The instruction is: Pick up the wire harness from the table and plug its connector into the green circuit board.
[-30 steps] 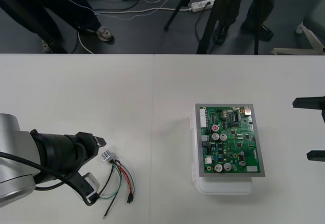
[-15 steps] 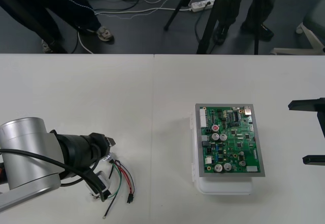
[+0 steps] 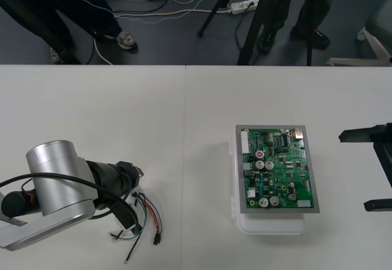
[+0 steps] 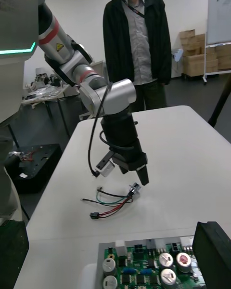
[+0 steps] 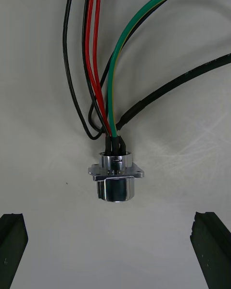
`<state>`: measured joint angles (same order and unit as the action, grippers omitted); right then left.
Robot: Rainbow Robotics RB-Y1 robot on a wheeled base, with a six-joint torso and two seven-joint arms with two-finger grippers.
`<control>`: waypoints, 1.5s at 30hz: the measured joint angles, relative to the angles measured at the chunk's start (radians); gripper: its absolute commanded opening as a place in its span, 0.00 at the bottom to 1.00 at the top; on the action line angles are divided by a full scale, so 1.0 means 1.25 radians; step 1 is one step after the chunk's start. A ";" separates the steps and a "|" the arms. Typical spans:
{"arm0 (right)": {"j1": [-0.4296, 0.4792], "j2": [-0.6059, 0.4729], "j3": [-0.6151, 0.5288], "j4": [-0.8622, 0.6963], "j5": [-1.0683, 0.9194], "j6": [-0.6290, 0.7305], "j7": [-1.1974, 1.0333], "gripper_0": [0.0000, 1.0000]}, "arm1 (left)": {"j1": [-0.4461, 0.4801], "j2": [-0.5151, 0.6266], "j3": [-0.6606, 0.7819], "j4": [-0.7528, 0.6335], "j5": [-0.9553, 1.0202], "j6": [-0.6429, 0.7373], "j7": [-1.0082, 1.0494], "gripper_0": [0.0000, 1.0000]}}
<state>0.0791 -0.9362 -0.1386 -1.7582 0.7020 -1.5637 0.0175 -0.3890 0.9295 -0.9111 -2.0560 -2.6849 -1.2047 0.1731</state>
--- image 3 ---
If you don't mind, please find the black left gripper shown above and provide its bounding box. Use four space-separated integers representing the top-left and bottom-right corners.
117 160 139 195

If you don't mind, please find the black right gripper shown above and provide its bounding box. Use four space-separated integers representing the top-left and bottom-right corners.
339 124 392 212

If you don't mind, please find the milky plastic box with lid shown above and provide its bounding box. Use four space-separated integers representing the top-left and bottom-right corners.
228 125 306 236

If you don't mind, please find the white chair base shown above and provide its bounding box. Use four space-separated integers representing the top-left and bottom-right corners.
326 26 392 67

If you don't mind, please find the small black tripod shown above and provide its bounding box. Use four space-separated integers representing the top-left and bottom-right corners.
197 0 246 38

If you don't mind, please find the white power strip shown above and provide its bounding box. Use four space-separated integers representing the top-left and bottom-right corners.
228 0 261 15

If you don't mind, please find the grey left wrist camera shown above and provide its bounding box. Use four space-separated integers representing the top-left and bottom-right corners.
110 201 143 236

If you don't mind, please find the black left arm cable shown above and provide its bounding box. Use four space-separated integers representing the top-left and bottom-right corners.
0 173 138 231

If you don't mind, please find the green circuit board grey frame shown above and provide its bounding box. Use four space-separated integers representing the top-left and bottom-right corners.
235 125 321 216

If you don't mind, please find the white floor cable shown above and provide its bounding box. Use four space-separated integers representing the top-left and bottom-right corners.
91 6 233 66

